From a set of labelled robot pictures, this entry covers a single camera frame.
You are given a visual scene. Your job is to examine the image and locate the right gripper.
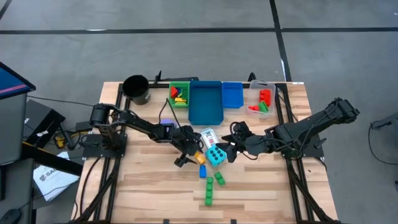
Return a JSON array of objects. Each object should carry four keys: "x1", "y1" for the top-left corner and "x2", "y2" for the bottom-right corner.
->
[{"x1": 216, "y1": 133, "x2": 271, "y2": 164}]

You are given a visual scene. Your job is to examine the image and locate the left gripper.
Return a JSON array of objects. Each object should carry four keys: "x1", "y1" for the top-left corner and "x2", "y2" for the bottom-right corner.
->
[{"x1": 169, "y1": 125, "x2": 203, "y2": 169}]

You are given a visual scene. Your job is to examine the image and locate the turquoise foam die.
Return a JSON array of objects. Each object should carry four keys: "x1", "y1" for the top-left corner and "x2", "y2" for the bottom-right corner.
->
[{"x1": 205, "y1": 144, "x2": 227, "y2": 167}]

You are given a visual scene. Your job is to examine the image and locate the long green four-stud block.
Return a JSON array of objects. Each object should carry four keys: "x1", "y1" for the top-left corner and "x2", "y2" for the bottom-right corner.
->
[{"x1": 205, "y1": 176, "x2": 215, "y2": 207}]

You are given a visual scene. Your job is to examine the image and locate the purple foam die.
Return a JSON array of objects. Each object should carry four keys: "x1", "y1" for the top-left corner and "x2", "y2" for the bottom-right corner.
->
[{"x1": 160, "y1": 118, "x2": 178, "y2": 129}]

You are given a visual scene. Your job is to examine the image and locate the large red brick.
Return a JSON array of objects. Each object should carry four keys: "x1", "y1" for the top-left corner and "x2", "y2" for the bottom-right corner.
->
[{"x1": 259, "y1": 89, "x2": 272, "y2": 107}]

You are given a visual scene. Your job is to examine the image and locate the white blue playing card box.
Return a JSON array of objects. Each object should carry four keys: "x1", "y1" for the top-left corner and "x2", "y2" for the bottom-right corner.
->
[{"x1": 200, "y1": 127, "x2": 220, "y2": 149}]

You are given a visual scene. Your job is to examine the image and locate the large teal plastic tray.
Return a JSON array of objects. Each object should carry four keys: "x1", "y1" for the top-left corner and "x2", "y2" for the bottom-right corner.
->
[{"x1": 188, "y1": 80, "x2": 224, "y2": 126}]

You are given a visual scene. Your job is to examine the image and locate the small blue plastic bin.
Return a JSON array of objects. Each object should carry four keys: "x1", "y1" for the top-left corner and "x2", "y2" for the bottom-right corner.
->
[{"x1": 221, "y1": 82, "x2": 244, "y2": 110}]

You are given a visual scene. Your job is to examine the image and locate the green mesh basket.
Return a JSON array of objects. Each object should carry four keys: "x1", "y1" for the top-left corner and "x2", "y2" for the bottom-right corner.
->
[{"x1": 169, "y1": 82, "x2": 190, "y2": 109}]

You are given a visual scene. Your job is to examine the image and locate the clear plastic container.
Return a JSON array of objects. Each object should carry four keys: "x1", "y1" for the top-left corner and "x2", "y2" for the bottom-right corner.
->
[{"x1": 247, "y1": 80, "x2": 277, "y2": 118}]

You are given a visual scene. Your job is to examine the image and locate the black round cup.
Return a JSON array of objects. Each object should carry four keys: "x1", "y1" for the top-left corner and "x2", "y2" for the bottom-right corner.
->
[{"x1": 122, "y1": 74, "x2": 152, "y2": 106}]

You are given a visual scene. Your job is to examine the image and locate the yellow black tool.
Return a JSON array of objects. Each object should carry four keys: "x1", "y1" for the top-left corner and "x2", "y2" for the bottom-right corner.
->
[{"x1": 54, "y1": 135, "x2": 68, "y2": 149}]

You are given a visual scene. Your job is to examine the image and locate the white printed paper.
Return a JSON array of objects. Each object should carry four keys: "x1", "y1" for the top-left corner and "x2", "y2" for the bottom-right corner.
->
[{"x1": 33, "y1": 151, "x2": 80, "y2": 202}]

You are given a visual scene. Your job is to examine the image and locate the black desk beam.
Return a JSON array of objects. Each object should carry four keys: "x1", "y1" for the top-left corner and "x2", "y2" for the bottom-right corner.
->
[{"x1": 21, "y1": 141, "x2": 84, "y2": 177}]

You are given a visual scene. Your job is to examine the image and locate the black equipment case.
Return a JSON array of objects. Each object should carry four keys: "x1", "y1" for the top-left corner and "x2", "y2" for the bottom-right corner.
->
[{"x1": 24, "y1": 99, "x2": 66, "y2": 149}]

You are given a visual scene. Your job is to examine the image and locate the grey chair leg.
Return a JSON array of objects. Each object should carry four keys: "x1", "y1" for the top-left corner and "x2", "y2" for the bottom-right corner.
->
[{"x1": 369, "y1": 112, "x2": 398, "y2": 131}]

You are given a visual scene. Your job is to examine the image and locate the dark side desk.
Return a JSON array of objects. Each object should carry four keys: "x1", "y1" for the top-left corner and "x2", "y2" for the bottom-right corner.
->
[{"x1": 0, "y1": 157, "x2": 37, "y2": 224}]

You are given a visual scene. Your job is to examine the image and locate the grey monitor blue screen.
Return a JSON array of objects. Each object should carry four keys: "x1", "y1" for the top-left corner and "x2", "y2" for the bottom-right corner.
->
[{"x1": 0, "y1": 61, "x2": 37, "y2": 166}]

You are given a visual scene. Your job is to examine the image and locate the black computer mouse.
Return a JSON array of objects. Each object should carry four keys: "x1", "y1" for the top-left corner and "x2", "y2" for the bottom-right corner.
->
[{"x1": 0, "y1": 208, "x2": 22, "y2": 224}]

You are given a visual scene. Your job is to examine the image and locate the black camera bracket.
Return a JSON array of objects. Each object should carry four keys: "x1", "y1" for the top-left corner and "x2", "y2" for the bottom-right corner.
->
[{"x1": 153, "y1": 70, "x2": 200, "y2": 86}]

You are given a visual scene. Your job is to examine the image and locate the black aluminium table frame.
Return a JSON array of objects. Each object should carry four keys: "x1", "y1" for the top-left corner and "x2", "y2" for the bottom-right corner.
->
[{"x1": 70, "y1": 81, "x2": 343, "y2": 224}]

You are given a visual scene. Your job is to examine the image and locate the black floor cable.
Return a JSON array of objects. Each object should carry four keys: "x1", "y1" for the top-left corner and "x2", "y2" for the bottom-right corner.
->
[{"x1": 368, "y1": 123, "x2": 398, "y2": 166}]

